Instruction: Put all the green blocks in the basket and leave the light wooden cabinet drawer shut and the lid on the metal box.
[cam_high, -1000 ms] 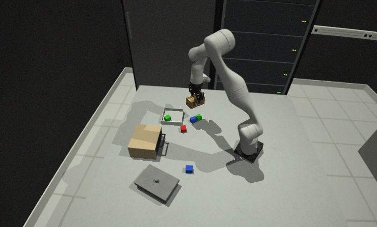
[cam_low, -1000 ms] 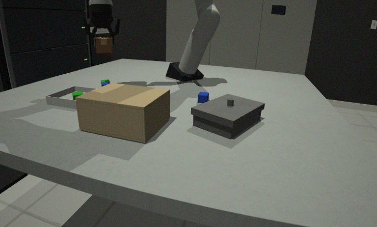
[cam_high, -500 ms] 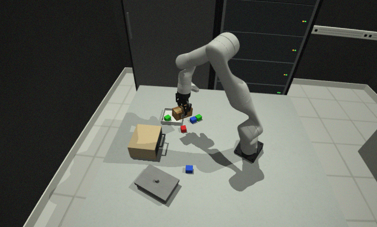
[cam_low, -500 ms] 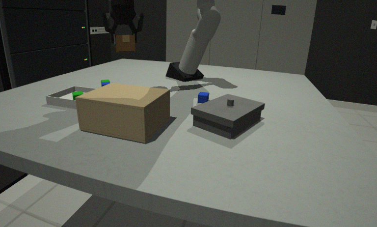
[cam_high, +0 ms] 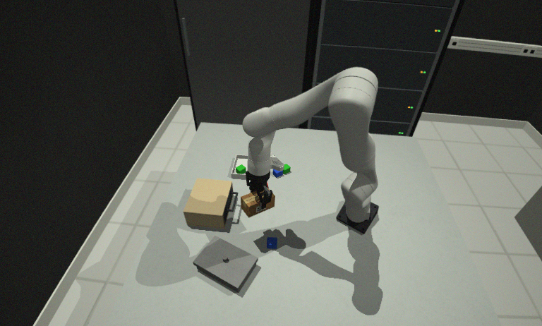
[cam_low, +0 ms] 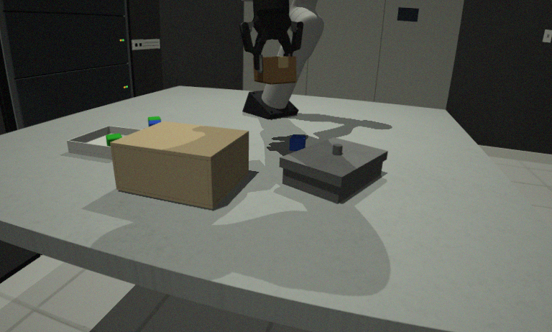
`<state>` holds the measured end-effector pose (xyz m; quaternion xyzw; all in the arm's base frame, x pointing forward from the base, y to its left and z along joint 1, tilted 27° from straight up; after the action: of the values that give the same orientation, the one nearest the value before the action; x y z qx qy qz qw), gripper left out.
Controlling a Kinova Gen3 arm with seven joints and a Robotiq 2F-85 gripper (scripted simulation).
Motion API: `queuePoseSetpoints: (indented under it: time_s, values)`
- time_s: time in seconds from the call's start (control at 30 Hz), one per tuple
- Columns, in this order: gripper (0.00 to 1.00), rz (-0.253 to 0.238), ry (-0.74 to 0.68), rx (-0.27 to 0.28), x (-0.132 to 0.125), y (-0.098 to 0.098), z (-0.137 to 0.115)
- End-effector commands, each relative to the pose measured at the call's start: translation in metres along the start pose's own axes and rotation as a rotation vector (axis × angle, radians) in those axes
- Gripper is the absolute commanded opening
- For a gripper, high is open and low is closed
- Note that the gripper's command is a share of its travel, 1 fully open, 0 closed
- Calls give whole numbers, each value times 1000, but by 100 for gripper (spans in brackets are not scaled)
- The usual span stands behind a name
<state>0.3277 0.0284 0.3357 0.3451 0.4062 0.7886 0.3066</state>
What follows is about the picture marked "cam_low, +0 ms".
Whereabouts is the brown cardboard box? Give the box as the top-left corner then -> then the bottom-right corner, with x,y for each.
254,56 -> 297,85

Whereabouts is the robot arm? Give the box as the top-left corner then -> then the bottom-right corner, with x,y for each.
262,0 -> 324,109

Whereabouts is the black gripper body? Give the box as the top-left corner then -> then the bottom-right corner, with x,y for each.
252,0 -> 291,40

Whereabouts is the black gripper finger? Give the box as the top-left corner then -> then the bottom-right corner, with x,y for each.
239,22 -> 272,73
277,21 -> 303,56

